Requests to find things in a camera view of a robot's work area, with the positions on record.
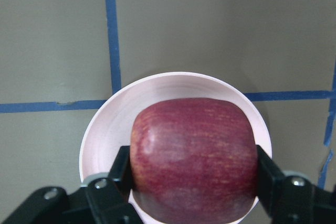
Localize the red apple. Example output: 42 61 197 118
130 98 257 223

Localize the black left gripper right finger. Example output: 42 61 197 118
256 145 335 223

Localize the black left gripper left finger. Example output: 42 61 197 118
86 146 142 224

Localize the pink plate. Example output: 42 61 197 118
78 71 273 223

